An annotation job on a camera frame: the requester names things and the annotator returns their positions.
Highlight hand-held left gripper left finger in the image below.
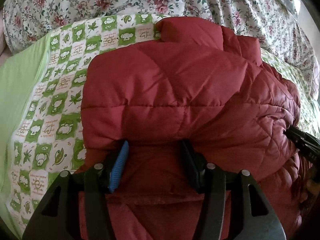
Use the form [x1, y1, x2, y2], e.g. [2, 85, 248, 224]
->
[22, 140, 130, 240]

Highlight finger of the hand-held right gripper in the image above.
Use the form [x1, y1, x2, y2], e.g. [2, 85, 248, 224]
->
[296, 141, 320, 161]
[285, 126, 320, 146]

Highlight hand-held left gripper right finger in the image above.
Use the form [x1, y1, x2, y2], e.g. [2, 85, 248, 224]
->
[180, 139, 285, 240]

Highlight red quilted puffer jacket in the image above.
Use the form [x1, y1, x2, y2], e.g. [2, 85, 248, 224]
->
[75, 17, 313, 240]

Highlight green checked bed sheet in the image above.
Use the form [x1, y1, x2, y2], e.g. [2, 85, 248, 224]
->
[0, 14, 320, 240]

